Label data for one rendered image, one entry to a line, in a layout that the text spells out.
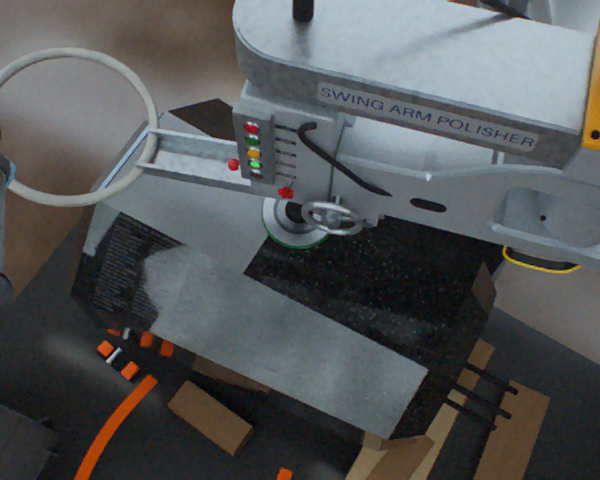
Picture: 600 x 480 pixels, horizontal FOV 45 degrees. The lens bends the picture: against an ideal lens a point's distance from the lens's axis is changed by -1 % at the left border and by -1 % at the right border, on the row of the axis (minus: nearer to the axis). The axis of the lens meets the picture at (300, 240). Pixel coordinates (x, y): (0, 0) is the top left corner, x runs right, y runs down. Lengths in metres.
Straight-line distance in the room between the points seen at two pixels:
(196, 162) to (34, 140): 1.52
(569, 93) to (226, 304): 1.17
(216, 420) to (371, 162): 1.41
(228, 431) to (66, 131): 1.54
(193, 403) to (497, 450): 1.12
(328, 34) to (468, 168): 0.40
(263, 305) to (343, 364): 0.28
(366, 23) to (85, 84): 2.32
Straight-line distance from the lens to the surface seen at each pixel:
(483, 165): 1.50
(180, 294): 2.17
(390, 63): 1.33
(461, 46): 1.37
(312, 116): 1.44
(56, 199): 2.01
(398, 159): 1.57
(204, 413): 2.72
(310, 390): 2.14
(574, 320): 3.13
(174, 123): 2.30
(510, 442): 2.85
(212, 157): 2.02
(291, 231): 2.07
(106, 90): 3.50
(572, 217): 1.64
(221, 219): 2.13
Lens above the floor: 2.80
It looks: 67 degrees down
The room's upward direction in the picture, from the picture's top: 1 degrees clockwise
